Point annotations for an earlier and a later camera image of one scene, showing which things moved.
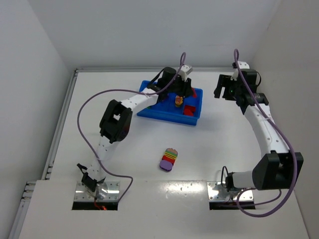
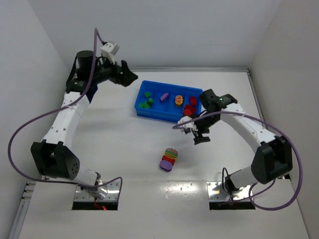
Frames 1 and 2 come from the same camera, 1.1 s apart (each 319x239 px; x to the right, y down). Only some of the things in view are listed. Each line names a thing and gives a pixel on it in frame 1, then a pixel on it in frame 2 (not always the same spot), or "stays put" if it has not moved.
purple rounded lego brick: x=166 y=165 stays put
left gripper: x=184 y=88 → x=119 y=74
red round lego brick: x=194 y=95 → x=193 y=101
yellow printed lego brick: x=178 y=100 stays put
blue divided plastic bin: x=174 y=107 stays put
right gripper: x=225 y=86 → x=199 y=133
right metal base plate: x=216 y=192 stays put
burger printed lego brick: x=171 y=153 stays put
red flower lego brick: x=189 y=110 stays put
